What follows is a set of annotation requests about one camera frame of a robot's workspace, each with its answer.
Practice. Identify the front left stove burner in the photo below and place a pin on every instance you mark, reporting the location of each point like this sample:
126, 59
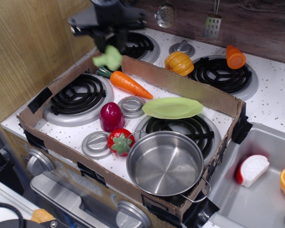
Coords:
80, 102

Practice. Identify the green toy broccoli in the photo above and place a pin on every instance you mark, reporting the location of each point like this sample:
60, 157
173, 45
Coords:
111, 58

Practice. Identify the stainless steel pot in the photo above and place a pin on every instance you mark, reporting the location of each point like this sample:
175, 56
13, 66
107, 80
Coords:
165, 164

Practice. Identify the front right stove burner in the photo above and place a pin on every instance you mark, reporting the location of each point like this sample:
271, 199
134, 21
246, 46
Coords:
198, 128

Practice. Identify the green plastic plate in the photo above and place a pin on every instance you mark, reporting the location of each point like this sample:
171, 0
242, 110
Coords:
172, 108

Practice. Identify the cardboard fence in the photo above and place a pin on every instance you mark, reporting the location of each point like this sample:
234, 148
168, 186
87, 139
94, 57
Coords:
107, 179

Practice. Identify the red toy strawberry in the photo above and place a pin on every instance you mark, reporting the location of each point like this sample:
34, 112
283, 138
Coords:
120, 141

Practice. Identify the silver oven knob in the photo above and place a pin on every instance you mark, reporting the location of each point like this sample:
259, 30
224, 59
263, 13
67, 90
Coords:
130, 216
39, 163

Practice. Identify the purple toy eggplant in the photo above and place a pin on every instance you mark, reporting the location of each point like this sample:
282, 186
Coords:
111, 117

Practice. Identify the yellow sponge piece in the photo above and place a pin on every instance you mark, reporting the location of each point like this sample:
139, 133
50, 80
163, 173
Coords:
41, 215

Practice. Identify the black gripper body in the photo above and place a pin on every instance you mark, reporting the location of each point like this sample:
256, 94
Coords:
105, 16

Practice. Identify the red white toy slice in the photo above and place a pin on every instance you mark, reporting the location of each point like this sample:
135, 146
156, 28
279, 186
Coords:
251, 169

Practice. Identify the back left stove burner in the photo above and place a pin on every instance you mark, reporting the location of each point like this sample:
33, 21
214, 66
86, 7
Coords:
142, 47

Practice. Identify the silver oven knob right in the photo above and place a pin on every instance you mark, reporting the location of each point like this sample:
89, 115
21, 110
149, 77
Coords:
130, 216

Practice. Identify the orange toy pumpkin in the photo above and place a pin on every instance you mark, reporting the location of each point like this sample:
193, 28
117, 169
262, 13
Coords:
179, 63

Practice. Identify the stove burner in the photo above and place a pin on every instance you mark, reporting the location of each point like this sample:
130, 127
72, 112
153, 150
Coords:
80, 102
142, 47
198, 128
242, 83

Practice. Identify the orange toy carrot half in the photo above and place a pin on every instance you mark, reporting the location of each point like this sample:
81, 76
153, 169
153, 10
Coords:
234, 57

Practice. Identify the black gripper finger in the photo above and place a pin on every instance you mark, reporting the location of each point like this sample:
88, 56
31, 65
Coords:
100, 40
121, 38

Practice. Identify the silver oven door handle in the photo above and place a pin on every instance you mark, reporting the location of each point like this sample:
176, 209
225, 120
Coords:
68, 202

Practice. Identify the silver stovetop knob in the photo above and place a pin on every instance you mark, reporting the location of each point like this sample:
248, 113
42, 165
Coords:
95, 145
131, 106
183, 47

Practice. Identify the back right stove burner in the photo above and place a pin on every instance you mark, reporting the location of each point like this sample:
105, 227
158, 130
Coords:
242, 83

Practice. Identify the silver oven knob left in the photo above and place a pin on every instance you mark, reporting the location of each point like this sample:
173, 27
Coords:
39, 163

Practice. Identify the silver stovetop knob lower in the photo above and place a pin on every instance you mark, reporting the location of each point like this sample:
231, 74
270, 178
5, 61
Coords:
95, 145

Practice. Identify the hanging metal strainer spoon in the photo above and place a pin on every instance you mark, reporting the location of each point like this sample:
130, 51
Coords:
165, 15

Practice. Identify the silver back stovetop knob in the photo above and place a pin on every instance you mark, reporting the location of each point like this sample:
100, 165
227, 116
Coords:
183, 47

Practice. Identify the silver stovetop knob upper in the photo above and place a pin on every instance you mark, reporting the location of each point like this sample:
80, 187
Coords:
131, 106

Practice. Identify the grey sink basin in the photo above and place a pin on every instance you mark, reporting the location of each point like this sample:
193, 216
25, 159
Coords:
262, 205

